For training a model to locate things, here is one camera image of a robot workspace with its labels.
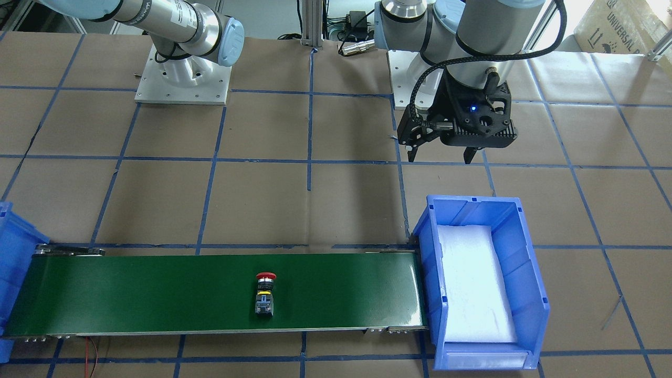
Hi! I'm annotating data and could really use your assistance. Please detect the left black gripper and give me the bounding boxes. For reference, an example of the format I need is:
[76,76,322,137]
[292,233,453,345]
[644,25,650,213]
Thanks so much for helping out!
[397,70,518,164]

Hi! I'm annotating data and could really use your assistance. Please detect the red push button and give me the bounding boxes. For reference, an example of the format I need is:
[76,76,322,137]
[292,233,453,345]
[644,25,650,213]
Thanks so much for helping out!
[254,272,277,316]

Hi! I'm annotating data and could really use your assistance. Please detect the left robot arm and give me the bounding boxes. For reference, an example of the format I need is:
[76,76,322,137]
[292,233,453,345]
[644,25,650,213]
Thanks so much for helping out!
[374,1,568,164]

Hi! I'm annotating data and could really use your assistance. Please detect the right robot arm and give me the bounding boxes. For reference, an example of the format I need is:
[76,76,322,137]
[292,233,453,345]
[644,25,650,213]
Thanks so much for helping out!
[41,1,245,88]

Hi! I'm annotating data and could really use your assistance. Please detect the white foam pad bin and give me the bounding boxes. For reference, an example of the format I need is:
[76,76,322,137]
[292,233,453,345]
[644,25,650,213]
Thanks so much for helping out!
[437,225,518,343]

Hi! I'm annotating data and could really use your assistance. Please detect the blue bin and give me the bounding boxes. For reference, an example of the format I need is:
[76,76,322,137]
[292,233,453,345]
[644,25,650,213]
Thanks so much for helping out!
[1,202,50,335]
[413,195,550,370]

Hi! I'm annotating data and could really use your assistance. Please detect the cardboard box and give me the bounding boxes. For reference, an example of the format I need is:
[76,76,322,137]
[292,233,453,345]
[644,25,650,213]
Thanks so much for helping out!
[573,1,670,54]

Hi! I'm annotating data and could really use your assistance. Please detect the green conveyor belt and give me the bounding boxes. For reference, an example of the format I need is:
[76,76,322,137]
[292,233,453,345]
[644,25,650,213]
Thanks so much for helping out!
[4,252,429,338]

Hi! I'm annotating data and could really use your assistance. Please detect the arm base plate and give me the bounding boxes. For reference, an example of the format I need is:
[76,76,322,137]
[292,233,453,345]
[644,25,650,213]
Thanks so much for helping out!
[388,50,443,111]
[134,46,231,106]

